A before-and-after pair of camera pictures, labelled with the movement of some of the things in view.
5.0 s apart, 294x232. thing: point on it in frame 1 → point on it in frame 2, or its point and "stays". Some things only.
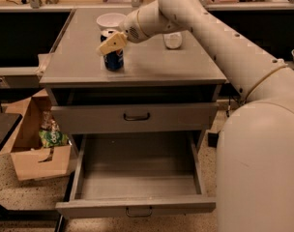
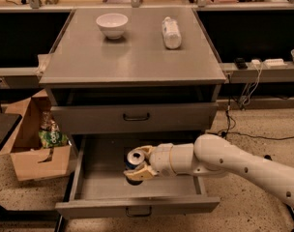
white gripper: [130, 27] → [161, 159]
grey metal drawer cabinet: [169, 83] stays
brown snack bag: [48, 123] stays
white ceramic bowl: [111, 20] stays
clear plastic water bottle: [173, 41] stays
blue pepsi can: [114, 60] → [133, 159]
